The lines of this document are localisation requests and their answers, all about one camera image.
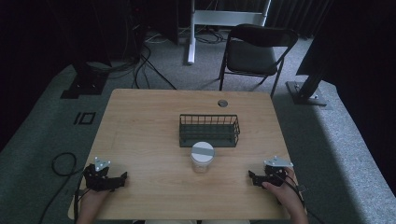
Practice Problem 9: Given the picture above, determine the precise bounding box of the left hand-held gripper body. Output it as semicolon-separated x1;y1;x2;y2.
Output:
82;156;119;192

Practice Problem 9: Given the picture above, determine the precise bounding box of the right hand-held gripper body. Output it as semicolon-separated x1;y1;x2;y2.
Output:
261;156;294;189

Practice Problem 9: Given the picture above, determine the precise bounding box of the person's left hand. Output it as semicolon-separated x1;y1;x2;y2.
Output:
78;187;112;217

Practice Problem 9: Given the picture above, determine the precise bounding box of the person's right hand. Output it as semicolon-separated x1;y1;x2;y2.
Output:
262;167;305;217

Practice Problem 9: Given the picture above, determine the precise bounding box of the clear jar with white lid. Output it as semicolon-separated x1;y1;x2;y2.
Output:
190;141;216;174

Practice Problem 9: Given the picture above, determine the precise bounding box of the black stand with metal base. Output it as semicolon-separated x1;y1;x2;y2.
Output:
285;52;329;107

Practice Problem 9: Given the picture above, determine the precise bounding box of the black folding chair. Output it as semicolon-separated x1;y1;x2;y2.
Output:
218;23;300;99

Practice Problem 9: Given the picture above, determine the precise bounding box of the dark curtain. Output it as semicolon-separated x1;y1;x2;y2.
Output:
266;0;335;39

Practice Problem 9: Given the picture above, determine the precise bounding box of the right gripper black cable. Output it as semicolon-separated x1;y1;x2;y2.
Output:
278;172;326;224

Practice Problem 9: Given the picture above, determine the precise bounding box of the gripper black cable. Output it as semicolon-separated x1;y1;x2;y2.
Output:
278;172;326;224
73;174;92;224

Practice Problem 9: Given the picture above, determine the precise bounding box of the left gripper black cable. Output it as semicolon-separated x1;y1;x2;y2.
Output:
73;174;92;224

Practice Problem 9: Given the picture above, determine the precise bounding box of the black looped cable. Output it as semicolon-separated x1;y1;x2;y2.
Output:
37;151;82;224

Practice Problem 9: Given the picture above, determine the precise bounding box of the dark green wire basket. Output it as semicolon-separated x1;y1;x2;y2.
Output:
178;113;241;148

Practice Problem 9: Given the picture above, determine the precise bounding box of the black stand with base plate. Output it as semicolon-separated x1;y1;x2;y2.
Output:
60;60;109;100

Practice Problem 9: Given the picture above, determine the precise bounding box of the bundle of black floor cables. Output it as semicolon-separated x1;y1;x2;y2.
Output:
87;27;177;91

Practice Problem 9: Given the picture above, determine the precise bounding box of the white desk frame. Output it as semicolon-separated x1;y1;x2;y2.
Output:
186;0;273;65

